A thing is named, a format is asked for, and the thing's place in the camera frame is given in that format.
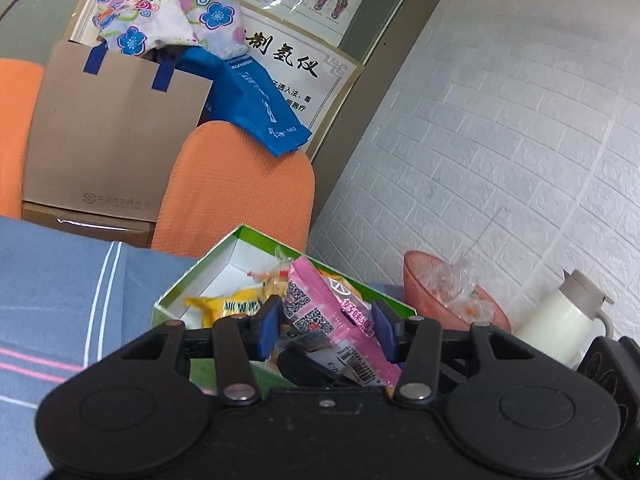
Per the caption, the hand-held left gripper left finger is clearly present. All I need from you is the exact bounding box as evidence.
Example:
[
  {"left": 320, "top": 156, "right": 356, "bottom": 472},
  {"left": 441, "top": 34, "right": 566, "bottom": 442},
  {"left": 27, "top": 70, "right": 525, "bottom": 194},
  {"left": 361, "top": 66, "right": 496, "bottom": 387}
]
[{"left": 117, "top": 295, "right": 282, "bottom": 407}]

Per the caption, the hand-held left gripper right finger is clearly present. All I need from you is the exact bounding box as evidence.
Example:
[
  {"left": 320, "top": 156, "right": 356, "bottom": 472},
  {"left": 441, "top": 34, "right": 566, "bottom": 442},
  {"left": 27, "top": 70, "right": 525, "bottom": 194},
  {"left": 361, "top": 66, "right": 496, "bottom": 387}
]
[{"left": 371, "top": 300, "right": 533, "bottom": 406}]

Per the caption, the pink snack packet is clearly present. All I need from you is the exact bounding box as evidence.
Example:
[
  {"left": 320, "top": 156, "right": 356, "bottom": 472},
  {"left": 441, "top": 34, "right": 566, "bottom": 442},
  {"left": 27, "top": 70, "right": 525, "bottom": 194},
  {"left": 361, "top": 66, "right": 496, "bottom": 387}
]
[{"left": 281, "top": 254, "right": 404, "bottom": 389}]

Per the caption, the green cardboard box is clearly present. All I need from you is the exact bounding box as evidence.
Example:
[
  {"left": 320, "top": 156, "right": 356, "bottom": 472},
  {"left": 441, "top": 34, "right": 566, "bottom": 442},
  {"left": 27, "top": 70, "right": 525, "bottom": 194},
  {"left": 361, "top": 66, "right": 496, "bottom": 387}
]
[{"left": 153, "top": 223, "right": 419, "bottom": 397}]

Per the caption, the clear plastic wrap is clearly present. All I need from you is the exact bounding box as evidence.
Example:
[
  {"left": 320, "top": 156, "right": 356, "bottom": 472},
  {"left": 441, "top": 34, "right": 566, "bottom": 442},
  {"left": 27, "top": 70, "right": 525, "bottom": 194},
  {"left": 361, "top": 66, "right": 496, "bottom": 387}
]
[{"left": 429, "top": 256, "right": 482, "bottom": 322}]

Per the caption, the pink translucent bowl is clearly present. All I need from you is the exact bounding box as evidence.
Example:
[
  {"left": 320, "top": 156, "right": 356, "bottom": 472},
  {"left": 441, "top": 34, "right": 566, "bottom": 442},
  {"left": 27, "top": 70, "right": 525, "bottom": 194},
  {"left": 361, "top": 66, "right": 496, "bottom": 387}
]
[{"left": 403, "top": 250, "right": 513, "bottom": 334}]

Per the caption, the orange chair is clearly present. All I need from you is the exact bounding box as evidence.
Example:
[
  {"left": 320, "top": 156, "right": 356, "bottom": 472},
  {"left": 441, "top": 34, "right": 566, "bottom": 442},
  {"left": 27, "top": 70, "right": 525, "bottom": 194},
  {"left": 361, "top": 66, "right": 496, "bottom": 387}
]
[
  {"left": 151, "top": 120, "right": 316, "bottom": 261},
  {"left": 0, "top": 58, "right": 47, "bottom": 221}
]

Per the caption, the white thermos jug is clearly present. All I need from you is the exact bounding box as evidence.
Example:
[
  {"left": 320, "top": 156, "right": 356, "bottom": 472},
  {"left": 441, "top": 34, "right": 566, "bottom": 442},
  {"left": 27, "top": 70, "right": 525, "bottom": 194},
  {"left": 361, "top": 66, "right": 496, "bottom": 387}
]
[{"left": 514, "top": 268, "right": 615, "bottom": 369}]

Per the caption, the blue striped tablecloth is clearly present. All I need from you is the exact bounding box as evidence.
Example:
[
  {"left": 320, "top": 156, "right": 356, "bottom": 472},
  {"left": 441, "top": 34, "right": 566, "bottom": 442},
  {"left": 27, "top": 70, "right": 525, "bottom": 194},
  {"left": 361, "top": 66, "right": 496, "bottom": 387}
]
[{"left": 0, "top": 215, "right": 202, "bottom": 480}]

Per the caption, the black flat device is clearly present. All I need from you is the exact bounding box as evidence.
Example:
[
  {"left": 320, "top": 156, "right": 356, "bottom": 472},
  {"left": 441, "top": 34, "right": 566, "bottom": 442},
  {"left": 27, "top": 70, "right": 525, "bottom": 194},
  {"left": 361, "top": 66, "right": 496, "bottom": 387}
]
[{"left": 574, "top": 335, "right": 640, "bottom": 480}]

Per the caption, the blue plastic bag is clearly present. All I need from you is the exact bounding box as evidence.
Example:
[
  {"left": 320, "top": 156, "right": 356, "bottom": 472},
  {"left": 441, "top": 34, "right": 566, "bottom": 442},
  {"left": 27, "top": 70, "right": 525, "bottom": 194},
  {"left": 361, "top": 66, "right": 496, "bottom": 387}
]
[{"left": 174, "top": 45, "right": 314, "bottom": 157}]

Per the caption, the floral cloth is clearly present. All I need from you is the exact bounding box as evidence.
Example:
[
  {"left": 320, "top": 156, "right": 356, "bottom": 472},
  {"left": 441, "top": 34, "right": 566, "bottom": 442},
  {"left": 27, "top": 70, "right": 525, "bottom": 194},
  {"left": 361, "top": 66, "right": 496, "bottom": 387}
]
[{"left": 94, "top": 0, "right": 252, "bottom": 59}]

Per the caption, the calligraphy wall poster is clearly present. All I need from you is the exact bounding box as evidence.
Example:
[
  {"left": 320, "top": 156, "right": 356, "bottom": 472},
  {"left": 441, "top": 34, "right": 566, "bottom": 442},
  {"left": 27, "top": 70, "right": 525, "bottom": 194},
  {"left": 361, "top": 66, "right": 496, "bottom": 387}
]
[{"left": 69, "top": 0, "right": 367, "bottom": 162}]

